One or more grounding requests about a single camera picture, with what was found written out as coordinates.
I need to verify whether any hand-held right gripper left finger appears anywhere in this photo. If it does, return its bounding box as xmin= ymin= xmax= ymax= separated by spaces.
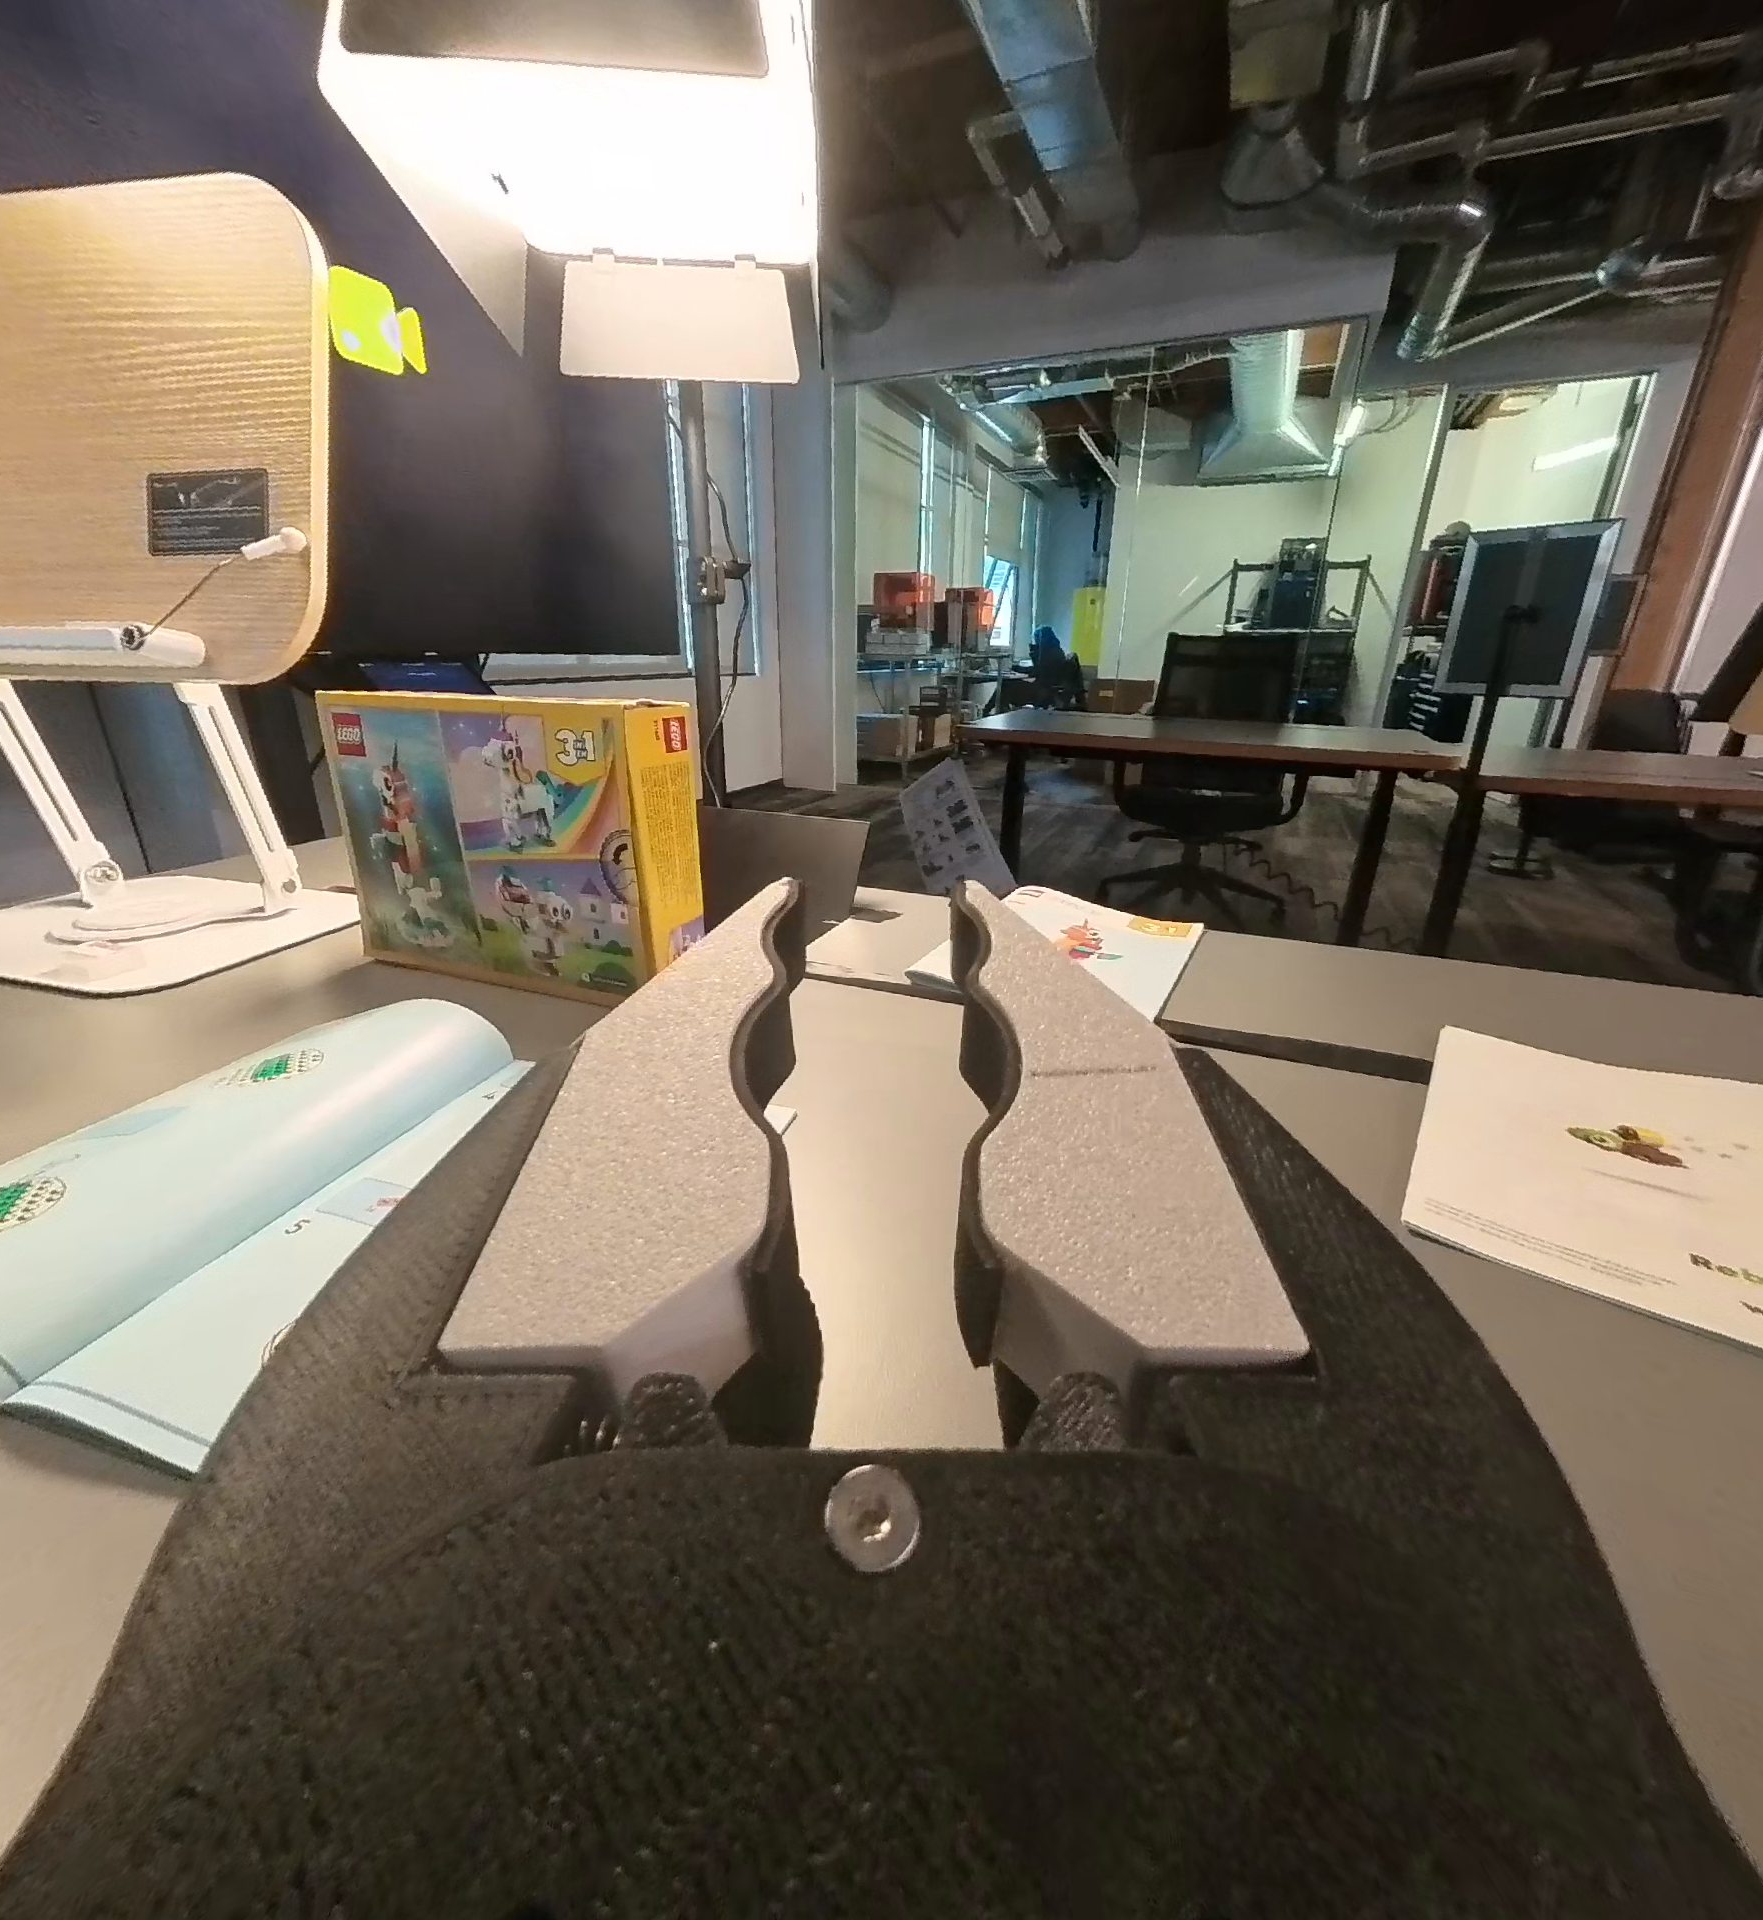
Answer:
xmin=437 ymin=875 xmax=826 ymax=1385

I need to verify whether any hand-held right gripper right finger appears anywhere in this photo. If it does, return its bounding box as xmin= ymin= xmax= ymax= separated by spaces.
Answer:
xmin=952 ymin=880 xmax=1314 ymax=1394

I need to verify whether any yellow lego set box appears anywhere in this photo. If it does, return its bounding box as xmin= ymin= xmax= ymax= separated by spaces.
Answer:
xmin=315 ymin=690 xmax=706 ymax=994

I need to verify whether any instruction booklet with orange corner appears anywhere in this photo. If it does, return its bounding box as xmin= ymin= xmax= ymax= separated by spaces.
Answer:
xmin=998 ymin=882 xmax=1206 ymax=1024

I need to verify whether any open pale blue instruction booklet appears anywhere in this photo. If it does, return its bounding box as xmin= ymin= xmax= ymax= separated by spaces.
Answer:
xmin=0 ymin=996 xmax=539 ymax=1478

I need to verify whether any upright printed leaflet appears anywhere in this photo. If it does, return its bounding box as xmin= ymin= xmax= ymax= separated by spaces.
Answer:
xmin=898 ymin=756 xmax=1019 ymax=905

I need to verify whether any dark wooden office desk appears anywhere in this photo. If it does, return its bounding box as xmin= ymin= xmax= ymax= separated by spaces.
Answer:
xmin=956 ymin=711 xmax=1471 ymax=963

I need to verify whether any white leaflet with green print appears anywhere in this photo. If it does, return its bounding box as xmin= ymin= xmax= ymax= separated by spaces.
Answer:
xmin=1401 ymin=1026 xmax=1763 ymax=1385

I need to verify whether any metal storage shelf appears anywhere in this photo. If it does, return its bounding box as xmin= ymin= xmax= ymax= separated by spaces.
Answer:
xmin=1223 ymin=553 xmax=1375 ymax=716

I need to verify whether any large black monitor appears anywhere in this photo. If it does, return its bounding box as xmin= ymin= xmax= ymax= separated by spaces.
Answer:
xmin=315 ymin=180 xmax=692 ymax=665

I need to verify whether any yellow-green sticker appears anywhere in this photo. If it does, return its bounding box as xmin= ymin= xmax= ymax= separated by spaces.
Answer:
xmin=326 ymin=265 xmax=427 ymax=377

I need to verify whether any wooden support column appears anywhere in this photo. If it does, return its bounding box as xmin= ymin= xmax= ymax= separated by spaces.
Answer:
xmin=1623 ymin=187 xmax=1763 ymax=709

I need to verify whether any studio light panel on pole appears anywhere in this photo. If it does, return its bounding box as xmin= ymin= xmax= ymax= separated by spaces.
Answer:
xmin=315 ymin=0 xmax=826 ymax=805

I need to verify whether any silver ceiling duct pipe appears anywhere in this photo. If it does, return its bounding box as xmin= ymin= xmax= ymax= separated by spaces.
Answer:
xmin=960 ymin=0 xmax=1142 ymax=268

